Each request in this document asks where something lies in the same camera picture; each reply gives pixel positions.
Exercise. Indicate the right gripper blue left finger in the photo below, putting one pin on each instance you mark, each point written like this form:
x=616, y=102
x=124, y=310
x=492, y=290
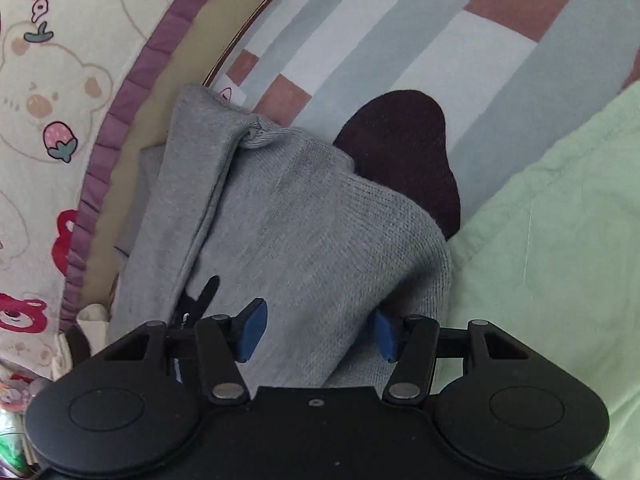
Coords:
x=223, y=342

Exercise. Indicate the folded white garment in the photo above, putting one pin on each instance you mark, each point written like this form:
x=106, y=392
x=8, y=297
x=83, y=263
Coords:
x=79, y=342

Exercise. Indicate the grey sweater with black cat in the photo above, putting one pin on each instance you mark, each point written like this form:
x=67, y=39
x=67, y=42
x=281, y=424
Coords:
x=278, y=215

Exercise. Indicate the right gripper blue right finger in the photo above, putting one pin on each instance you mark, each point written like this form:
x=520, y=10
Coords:
x=410, y=343

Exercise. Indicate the light green quilted garment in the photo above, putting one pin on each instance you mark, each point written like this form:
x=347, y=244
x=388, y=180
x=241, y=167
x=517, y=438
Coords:
x=553, y=259

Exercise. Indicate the bear print quilt purple trim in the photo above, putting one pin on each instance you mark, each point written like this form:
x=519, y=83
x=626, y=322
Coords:
x=73, y=75

